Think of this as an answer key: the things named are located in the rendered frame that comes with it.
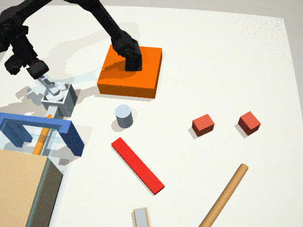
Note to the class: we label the grey cylinder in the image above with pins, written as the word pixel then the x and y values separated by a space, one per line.
pixel 124 116

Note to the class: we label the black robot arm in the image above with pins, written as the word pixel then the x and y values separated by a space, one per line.
pixel 13 32

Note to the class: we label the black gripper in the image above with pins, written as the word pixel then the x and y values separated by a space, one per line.
pixel 36 67

